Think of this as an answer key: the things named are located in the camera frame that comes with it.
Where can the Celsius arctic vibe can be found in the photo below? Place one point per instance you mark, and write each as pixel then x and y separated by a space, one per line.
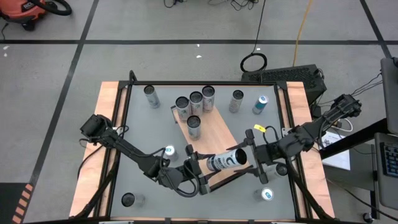
pixel 193 123
pixel 228 160
pixel 152 99

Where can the black computer case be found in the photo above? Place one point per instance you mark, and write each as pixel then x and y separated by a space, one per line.
pixel 286 76

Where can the Celsius peach vibe can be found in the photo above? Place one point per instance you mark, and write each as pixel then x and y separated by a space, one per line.
pixel 196 102
pixel 183 105
pixel 208 98

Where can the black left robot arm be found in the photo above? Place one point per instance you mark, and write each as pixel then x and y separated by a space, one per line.
pixel 130 149

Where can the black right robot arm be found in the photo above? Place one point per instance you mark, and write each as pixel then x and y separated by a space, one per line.
pixel 311 127

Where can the black caster wheel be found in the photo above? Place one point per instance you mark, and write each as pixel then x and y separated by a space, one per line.
pixel 367 216

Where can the black keyboard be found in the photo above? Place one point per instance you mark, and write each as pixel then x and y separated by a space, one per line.
pixel 391 160

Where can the wooden shelf with black frame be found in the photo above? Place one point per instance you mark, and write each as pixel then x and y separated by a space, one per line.
pixel 217 137

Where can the black orange striped mat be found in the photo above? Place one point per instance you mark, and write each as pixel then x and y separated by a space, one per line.
pixel 7 202

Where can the grey metal bracket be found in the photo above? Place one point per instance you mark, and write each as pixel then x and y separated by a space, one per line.
pixel 284 130

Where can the black aluminium table frame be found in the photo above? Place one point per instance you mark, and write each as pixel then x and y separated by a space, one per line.
pixel 202 83

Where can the orange shop vacuum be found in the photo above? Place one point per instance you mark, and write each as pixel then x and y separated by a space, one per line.
pixel 21 11

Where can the black desk leg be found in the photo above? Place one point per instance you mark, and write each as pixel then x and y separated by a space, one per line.
pixel 354 139

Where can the blue silver Red Bull can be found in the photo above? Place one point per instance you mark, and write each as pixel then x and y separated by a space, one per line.
pixel 170 152
pixel 267 194
pixel 260 105

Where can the white paper sheet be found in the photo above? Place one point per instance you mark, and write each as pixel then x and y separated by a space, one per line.
pixel 340 158

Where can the grey desk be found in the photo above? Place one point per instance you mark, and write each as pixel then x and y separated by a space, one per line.
pixel 390 93

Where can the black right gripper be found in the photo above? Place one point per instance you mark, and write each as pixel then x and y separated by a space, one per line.
pixel 267 154

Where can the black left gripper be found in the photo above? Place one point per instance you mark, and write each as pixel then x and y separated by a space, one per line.
pixel 193 170

